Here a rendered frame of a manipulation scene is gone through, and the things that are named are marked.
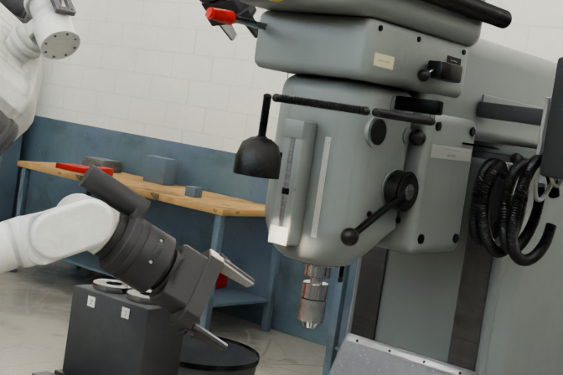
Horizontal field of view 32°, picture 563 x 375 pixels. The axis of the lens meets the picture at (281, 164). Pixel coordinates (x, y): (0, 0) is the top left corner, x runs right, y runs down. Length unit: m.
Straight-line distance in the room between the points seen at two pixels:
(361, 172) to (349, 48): 0.21
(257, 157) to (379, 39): 0.28
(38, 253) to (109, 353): 0.80
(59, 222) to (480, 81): 0.94
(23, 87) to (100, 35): 7.05
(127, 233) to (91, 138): 7.28
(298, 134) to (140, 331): 0.60
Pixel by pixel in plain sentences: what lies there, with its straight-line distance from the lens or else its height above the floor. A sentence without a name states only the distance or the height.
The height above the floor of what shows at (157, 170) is 0.98.
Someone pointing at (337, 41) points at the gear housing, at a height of 1.69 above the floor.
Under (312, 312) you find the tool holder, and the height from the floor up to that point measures 1.22.
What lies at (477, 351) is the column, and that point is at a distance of 2.03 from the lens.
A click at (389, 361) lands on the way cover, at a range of 2.12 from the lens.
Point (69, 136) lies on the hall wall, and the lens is 8.83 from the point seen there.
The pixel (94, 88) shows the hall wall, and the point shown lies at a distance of 8.66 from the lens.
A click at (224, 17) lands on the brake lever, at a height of 1.70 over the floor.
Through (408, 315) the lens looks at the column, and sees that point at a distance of 2.11.
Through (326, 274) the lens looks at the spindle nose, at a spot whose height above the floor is 1.29.
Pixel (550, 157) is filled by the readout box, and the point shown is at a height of 1.55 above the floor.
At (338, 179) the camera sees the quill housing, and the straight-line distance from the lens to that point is 1.64.
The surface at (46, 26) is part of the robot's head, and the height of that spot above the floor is 1.64.
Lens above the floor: 1.56
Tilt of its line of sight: 3 degrees down
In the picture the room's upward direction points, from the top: 8 degrees clockwise
